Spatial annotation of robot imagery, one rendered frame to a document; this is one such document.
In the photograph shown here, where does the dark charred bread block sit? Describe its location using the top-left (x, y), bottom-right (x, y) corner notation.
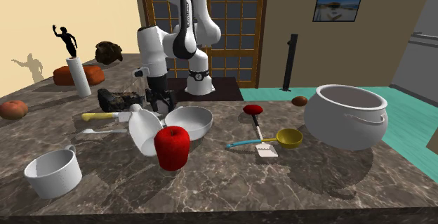
top-left (97, 88), bottom-right (146, 113)

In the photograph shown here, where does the wooden lattice door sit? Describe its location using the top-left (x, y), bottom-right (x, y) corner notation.
top-left (138, 0), bottom-right (270, 89)

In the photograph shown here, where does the red-handled white spatula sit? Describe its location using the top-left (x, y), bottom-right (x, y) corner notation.
top-left (242, 104), bottom-right (279, 158)

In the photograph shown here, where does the white mug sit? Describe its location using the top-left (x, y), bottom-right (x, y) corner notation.
top-left (23, 144), bottom-right (84, 200)

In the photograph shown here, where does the large white pot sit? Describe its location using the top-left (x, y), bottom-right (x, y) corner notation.
top-left (303, 84), bottom-right (390, 152)

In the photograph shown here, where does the dark robot stand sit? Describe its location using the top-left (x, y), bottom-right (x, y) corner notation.
top-left (166, 77), bottom-right (244, 103)

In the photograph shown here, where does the yellow ladle with blue handle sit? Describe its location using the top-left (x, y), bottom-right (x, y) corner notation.
top-left (225, 128), bottom-right (304, 150)

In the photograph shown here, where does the yellow-handled knife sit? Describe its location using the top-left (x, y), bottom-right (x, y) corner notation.
top-left (81, 111), bottom-right (133, 123)

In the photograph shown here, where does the grey refrigerator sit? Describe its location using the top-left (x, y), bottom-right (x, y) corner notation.
top-left (390, 0), bottom-right (438, 104)

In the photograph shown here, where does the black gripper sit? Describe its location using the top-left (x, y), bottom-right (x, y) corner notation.
top-left (145, 76), bottom-right (178, 114)

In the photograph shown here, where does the white bowl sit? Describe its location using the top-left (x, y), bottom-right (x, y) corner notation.
top-left (164, 105), bottom-right (214, 142)

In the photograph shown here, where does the orange-red loaf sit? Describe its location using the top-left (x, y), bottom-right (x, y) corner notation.
top-left (52, 65), bottom-right (106, 87)

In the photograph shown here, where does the framed wall picture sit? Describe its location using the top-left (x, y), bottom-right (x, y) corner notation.
top-left (312, 0), bottom-right (364, 23)

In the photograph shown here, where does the black human figure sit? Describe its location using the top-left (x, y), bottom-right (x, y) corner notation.
top-left (52, 25), bottom-right (79, 59)

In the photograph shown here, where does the black post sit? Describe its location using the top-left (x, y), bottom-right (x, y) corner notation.
top-left (280, 33), bottom-right (299, 93)

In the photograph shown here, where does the white cylinder roll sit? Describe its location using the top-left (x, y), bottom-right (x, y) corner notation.
top-left (65, 56), bottom-right (93, 99)

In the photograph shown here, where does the white spoon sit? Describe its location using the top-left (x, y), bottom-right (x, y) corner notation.
top-left (81, 128), bottom-right (129, 135)

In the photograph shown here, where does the red apple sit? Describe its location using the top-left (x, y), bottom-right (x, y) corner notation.
top-left (153, 125), bottom-right (191, 172)

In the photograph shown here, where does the small brown ball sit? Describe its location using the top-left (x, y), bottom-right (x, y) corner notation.
top-left (291, 95), bottom-right (309, 107)

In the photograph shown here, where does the dark brown lumpy object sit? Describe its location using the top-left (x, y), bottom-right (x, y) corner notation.
top-left (94, 41), bottom-right (124, 65)

